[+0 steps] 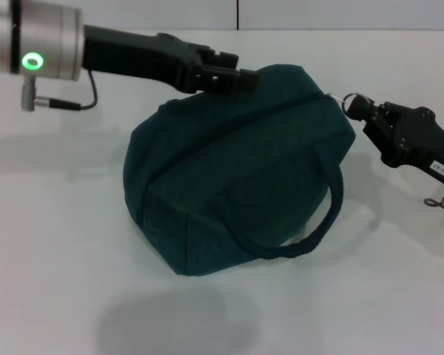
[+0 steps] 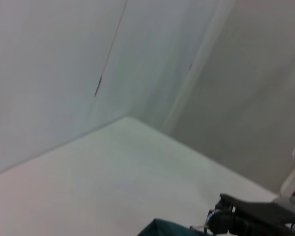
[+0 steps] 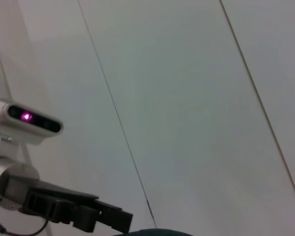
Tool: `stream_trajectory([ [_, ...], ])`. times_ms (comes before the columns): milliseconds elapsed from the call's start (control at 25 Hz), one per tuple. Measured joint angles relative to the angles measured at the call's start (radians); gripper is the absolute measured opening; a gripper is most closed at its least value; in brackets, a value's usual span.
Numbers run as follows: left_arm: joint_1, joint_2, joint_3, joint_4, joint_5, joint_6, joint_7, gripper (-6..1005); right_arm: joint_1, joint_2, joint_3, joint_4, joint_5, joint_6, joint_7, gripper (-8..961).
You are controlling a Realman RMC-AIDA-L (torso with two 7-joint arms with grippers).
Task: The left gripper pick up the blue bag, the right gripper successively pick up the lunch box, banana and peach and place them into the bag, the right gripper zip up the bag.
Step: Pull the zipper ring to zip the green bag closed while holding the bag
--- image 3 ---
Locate dark teal insulated lunch bag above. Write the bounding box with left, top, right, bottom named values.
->
left=110, top=228, right=195, bottom=236

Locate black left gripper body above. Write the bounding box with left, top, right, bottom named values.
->
left=4, top=173, right=99, bottom=225

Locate left gripper cable with plug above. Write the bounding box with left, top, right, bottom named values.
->
left=0, top=205, right=50, bottom=236

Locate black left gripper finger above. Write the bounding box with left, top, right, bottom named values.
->
left=93, top=199, right=134, bottom=234
left=53, top=199, right=101, bottom=234

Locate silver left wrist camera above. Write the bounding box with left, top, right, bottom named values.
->
left=0, top=98, right=64, bottom=146

